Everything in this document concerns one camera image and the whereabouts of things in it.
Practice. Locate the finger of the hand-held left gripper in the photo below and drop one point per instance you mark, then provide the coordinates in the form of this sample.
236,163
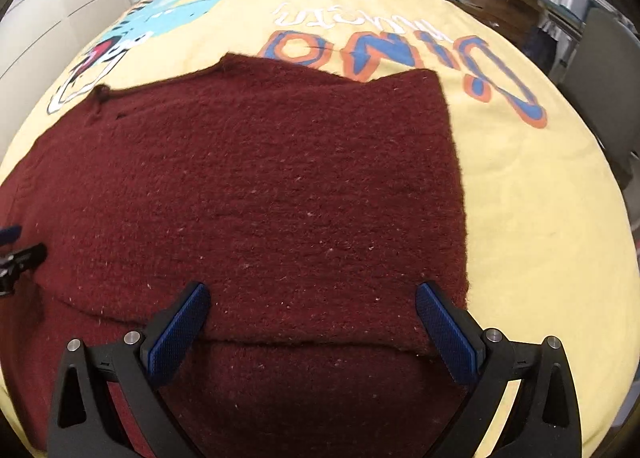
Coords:
10,233
22,258

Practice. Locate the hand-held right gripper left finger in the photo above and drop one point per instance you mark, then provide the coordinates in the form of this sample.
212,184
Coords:
180,333

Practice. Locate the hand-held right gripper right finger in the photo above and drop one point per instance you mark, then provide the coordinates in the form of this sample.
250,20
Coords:
445,328

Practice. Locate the dark red towel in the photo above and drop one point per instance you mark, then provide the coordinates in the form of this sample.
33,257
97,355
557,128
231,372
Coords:
300,188

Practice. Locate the yellow printed blanket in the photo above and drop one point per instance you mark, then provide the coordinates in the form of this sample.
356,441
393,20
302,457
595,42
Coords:
525,238

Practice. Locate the grey chair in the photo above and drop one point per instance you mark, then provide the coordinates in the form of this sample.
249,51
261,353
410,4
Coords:
600,67

